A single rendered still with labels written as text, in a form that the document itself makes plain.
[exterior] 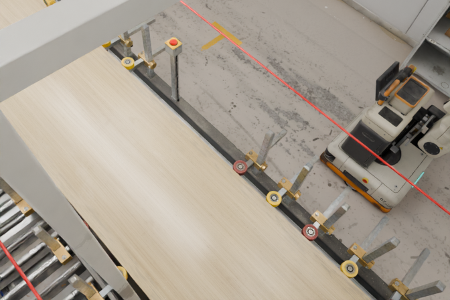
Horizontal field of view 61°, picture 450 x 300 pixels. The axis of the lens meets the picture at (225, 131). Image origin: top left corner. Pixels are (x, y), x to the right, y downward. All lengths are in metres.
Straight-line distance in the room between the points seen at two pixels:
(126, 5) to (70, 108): 1.89
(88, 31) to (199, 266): 1.55
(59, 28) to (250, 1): 3.99
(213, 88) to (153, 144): 1.49
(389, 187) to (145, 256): 1.89
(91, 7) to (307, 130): 3.03
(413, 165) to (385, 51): 1.50
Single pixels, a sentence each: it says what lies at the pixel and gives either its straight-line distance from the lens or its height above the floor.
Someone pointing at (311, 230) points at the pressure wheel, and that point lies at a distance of 2.05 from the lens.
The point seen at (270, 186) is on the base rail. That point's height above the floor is 0.70.
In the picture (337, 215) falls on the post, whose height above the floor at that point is 1.01.
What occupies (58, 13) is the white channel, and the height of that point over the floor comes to 2.46.
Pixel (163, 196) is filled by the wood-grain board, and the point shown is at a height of 0.90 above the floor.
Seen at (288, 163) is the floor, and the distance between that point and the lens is 3.22.
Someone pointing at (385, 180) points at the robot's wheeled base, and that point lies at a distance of 3.10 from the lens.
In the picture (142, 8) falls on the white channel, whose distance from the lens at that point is 0.53.
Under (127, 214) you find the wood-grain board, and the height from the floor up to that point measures 0.90.
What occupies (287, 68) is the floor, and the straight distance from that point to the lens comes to 3.80.
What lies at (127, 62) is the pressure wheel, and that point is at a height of 0.91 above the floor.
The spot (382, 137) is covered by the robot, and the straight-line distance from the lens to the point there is 2.75.
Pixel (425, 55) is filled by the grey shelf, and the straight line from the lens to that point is 4.32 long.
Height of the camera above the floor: 2.78
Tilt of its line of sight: 58 degrees down
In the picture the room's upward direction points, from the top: 9 degrees clockwise
